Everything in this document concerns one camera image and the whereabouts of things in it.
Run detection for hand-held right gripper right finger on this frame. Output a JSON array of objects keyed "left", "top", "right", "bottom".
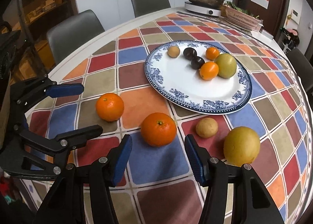
[{"left": 184, "top": 134, "right": 285, "bottom": 224}]

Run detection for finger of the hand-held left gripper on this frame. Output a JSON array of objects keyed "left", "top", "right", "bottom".
[
  {"left": 10, "top": 75, "right": 85, "bottom": 115},
  {"left": 0, "top": 124, "right": 103, "bottom": 181}
]

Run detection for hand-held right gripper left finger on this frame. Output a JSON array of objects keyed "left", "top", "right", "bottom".
[{"left": 37, "top": 134, "right": 133, "bottom": 224}]

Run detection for large orange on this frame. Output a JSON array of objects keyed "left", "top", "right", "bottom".
[
  {"left": 140, "top": 113, "right": 177, "bottom": 147},
  {"left": 95, "top": 93, "right": 125, "bottom": 122}
]

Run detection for blue-rimmed white plate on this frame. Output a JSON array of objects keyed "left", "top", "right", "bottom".
[{"left": 145, "top": 40, "right": 252, "bottom": 114}]

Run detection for small orange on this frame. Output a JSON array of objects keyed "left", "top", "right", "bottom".
[
  {"left": 200, "top": 62, "right": 219, "bottom": 81},
  {"left": 205, "top": 47, "right": 220, "bottom": 60}
]

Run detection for dark plum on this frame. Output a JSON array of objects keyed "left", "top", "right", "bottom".
[
  {"left": 183, "top": 47, "right": 197, "bottom": 60},
  {"left": 190, "top": 56, "right": 205, "bottom": 69}
]

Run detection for yellow-green pear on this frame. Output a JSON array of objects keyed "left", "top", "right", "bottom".
[
  {"left": 214, "top": 53, "right": 237, "bottom": 79},
  {"left": 224, "top": 127, "right": 261, "bottom": 167}
]

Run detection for brown kiwi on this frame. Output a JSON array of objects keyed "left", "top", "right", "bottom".
[
  {"left": 196, "top": 118, "right": 219, "bottom": 138},
  {"left": 168, "top": 46, "right": 180, "bottom": 58}
]

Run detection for colourful checked tablecloth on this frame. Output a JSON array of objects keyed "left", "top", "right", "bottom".
[{"left": 20, "top": 11, "right": 312, "bottom": 224}]

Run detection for wooden shelf unit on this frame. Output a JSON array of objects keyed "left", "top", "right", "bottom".
[{"left": 10, "top": 0, "right": 75, "bottom": 83}]

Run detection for grey dining chair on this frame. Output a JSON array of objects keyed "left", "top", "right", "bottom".
[
  {"left": 130, "top": 0, "right": 172, "bottom": 18},
  {"left": 284, "top": 47, "right": 313, "bottom": 85},
  {"left": 46, "top": 9, "right": 106, "bottom": 66}
]

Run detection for pink plastic basket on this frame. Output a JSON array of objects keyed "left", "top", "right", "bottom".
[{"left": 224, "top": 5, "right": 264, "bottom": 31}]

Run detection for white induction cooker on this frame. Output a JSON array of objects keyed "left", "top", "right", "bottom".
[{"left": 184, "top": 1, "right": 222, "bottom": 16}]

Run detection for clothes on coat rack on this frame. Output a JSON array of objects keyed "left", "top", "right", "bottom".
[{"left": 281, "top": 27, "right": 300, "bottom": 54}]

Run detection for leafy green vegetables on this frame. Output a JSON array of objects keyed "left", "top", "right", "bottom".
[{"left": 226, "top": 1, "right": 260, "bottom": 18}]

